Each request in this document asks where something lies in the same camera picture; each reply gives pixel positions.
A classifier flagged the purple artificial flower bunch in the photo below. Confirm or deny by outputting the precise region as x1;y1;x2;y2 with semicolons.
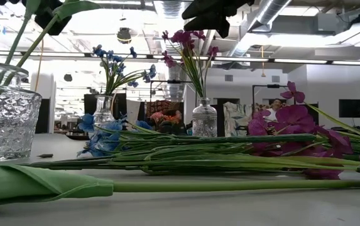
280;80;360;151
19;105;360;188
161;30;220;99

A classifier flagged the bottle shaped glass vase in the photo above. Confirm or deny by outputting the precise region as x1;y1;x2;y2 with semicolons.
192;97;218;137

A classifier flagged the green calla lily stem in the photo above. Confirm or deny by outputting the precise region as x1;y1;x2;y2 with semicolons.
0;163;360;208

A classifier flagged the flared neck glass vase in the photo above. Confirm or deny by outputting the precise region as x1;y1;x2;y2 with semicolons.
88;95;116;132

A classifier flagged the wide textured glass vase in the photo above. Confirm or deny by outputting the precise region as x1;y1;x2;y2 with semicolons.
0;61;43;163

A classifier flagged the black dome ceiling fixture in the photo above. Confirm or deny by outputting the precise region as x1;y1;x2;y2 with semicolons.
116;27;133;45

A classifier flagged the white leaf patterned cloth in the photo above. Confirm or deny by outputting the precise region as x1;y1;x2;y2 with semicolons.
223;102;252;137

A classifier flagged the orange mandala tapestry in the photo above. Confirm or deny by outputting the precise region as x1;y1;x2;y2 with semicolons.
145;99;180;117

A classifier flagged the person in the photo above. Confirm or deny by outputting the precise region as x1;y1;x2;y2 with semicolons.
263;99;283;123

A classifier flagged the smooth silver air duct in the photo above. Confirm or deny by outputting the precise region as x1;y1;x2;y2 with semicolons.
228;0;293;59

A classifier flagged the ribbed silver air duct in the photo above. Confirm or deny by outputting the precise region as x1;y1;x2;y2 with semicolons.
159;0;187;95

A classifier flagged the black metal frame stand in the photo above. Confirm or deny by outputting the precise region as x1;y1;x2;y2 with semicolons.
251;83;297;109

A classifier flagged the black wall monitor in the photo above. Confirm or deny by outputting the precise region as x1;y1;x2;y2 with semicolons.
339;99;360;119

